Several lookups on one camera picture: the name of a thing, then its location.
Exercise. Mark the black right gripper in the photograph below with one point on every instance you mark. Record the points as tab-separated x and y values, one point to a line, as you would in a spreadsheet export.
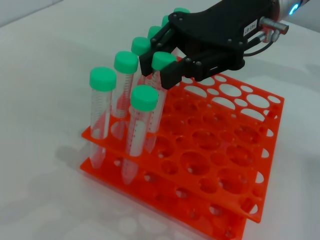
215	32

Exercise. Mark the green-capped clear test tube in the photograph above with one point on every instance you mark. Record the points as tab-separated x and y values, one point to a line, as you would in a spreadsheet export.
140	46
100	112
162	60
181	10
122	95
153	32
165	21
140	130

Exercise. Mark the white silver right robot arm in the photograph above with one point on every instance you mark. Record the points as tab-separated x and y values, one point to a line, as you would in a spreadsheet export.
282	7

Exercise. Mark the orange test tube rack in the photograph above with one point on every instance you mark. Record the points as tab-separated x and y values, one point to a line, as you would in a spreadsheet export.
155	200

